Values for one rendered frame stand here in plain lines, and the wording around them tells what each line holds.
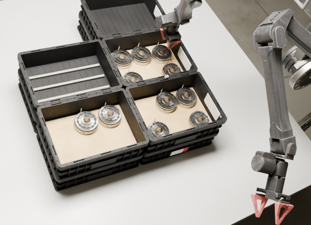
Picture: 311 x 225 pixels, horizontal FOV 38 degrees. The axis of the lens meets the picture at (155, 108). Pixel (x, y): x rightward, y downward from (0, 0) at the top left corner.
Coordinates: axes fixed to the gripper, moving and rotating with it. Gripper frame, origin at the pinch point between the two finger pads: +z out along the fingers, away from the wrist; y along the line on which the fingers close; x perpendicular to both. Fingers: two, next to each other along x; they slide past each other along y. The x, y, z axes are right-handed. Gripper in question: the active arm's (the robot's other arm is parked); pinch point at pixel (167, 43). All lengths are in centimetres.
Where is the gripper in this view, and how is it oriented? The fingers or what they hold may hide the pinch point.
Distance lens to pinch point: 229.0
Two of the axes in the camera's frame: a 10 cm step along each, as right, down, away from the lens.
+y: 4.0, 8.0, -4.5
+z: -2.2, 5.6, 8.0
